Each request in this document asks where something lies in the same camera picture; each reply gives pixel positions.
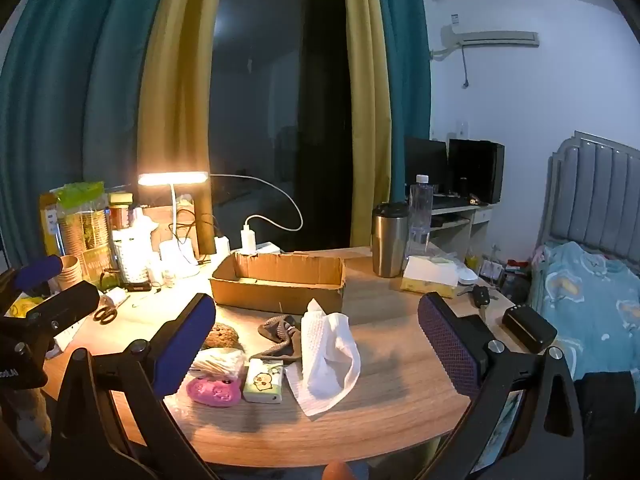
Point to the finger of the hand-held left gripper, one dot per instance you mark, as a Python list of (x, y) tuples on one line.
[(39, 269), (65, 305)]

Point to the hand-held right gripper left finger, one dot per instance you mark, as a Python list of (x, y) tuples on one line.
[(185, 345)]

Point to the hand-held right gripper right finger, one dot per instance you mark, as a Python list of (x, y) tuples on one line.
[(446, 345)]

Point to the clear bag of cotton pads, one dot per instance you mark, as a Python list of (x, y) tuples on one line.
[(220, 360)]

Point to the pink plush toy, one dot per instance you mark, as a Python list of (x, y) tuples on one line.
[(212, 391)]

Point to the cartoon tissue packet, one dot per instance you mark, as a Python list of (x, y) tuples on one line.
[(262, 382)]

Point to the brown knit sock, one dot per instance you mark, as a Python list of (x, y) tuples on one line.
[(280, 345)]

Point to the cardboard box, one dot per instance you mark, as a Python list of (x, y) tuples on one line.
[(275, 296)]

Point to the white waffle towel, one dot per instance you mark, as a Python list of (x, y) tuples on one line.
[(325, 360)]

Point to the stack of paper cups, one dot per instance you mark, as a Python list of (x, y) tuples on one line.
[(70, 270)]

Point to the yellow plastic bag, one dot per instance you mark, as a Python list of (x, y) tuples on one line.
[(25, 307)]

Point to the brown round sponge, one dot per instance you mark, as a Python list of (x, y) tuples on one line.
[(225, 336)]

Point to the green topped snack bag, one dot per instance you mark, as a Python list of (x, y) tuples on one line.
[(90, 240)]

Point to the black car key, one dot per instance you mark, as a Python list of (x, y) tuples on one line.
[(481, 296)]

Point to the yellow tissue box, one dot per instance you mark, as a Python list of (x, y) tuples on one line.
[(430, 272)]

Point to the white container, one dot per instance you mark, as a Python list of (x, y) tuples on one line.
[(132, 255)]

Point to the black case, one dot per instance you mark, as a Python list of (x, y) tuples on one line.
[(530, 327)]

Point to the brown jar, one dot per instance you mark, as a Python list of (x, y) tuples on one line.
[(120, 217)]

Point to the white charger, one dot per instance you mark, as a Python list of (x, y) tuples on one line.
[(222, 246), (248, 237)]

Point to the steel tumbler with black lid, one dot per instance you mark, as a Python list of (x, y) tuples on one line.
[(389, 245)]

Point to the white power strip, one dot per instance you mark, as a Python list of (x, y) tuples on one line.
[(267, 247)]

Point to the brown cardboard carton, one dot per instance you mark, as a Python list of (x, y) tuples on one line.
[(162, 217)]

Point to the white computer desk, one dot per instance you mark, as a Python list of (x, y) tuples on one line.
[(482, 215)]

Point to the clear plastic water bottle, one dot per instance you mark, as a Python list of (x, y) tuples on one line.
[(419, 210)]

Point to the light blue printed blanket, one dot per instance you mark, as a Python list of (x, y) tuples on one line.
[(590, 310)]

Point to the white desk lamp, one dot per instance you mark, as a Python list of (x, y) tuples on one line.
[(172, 178)]

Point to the black garment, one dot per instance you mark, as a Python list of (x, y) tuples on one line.
[(610, 410)]

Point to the black computer tower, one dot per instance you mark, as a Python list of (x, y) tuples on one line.
[(475, 170)]

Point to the black computer monitor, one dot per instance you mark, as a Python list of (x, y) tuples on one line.
[(425, 165)]

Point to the teal and yellow curtain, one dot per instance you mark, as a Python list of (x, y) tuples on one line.
[(380, 85), (75, 85)]

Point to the grey padded bed headboard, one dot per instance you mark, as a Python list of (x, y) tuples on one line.
[(590, 200)]

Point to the dark glass window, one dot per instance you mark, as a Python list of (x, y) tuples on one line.
[(280, 85)]

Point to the white air conditioner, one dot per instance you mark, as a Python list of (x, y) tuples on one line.
[(495, 37)]

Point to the white wall socket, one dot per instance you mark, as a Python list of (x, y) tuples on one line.
[(462, 129)]

